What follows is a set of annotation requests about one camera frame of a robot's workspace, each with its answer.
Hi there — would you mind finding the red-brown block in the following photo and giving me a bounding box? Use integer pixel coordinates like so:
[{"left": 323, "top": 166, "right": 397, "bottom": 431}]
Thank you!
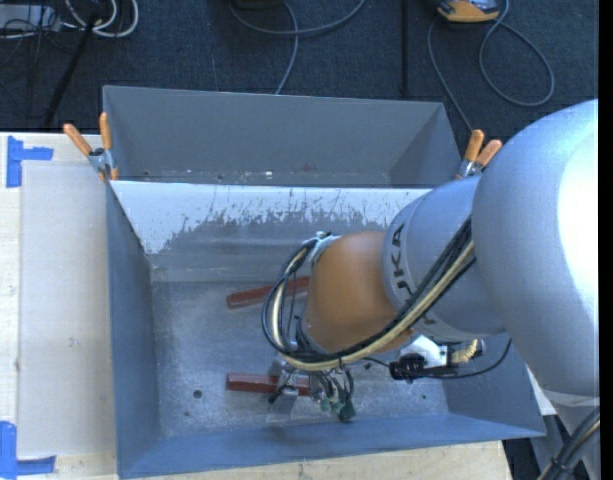
[
  {"left": 226, "top": 276, "right": 313, "bottom": 311},
  {"left": 225, "top": 372, "right": 312, "bottom": 398}
]

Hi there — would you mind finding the grey metal bin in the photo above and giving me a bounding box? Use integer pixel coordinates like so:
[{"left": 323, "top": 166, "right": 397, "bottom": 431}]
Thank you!
[{"left": 101, "top": 85, "right": 548, "bottom": 480}]

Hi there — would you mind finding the black cylinder on white bracket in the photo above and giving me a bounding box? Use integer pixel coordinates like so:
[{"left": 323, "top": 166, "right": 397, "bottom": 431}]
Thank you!
[{"left": 388, "top": 335, "right": 487, "bottom": 384}]

